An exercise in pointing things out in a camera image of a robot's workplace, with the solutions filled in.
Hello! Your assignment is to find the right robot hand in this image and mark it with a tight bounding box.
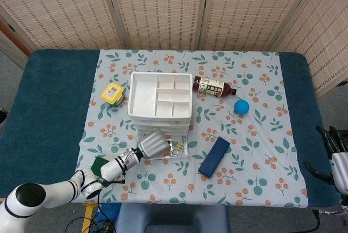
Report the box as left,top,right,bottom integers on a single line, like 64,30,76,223
304,125,348,187

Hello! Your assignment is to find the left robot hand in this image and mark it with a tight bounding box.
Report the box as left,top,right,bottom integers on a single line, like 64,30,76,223
136,129,171,160

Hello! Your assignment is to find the clear drawer with brown pieces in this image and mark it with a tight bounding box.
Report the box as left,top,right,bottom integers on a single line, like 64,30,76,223
138,130,190,160

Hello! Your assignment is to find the blue padded robot base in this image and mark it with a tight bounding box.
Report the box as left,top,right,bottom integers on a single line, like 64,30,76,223
113,203,231,233

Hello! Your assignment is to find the clear drawer with mahjong tile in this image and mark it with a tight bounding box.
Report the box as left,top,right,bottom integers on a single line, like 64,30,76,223
132,117,190,125

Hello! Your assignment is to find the clear drawer with small parts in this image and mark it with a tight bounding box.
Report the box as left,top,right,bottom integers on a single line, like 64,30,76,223
135,123,190,131

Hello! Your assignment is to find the white plastic drawer organizer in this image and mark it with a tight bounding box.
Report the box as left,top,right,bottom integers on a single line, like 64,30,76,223
127,71,193,135

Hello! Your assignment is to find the green and yellow sponge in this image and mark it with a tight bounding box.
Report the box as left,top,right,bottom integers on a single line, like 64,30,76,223
91,156,109,176

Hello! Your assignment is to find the dark blue rectangular box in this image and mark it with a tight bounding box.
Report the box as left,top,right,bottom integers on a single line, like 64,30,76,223
198,136,231,178

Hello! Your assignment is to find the yellow-lidded green container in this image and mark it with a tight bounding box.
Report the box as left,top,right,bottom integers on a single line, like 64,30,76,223
101,82,125,107

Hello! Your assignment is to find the brown tea bottle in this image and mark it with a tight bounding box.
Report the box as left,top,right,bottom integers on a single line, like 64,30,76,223
192,76,237,98

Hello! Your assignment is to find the small blue box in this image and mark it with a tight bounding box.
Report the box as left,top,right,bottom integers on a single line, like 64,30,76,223
95,204,120,222

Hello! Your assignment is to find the floral fruit-print tablecloth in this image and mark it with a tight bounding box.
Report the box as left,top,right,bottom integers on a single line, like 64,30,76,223
67,49,309,208

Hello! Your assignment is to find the blue ball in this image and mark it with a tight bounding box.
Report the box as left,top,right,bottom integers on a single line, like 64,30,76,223
234,100,250,115

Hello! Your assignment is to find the teal table blanket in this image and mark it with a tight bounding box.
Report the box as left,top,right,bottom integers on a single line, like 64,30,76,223
0,49,342,209

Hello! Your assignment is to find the woven folding screen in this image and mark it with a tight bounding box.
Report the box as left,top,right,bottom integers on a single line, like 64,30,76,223
0,0,348,97

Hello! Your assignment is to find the brown wooden board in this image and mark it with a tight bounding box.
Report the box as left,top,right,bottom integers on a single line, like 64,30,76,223
0,16,33,57

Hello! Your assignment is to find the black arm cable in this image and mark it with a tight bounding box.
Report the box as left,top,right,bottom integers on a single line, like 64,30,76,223
96,178,126,233

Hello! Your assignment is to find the black floor cable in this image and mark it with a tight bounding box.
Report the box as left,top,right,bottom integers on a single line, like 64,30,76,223
312,209,324,233

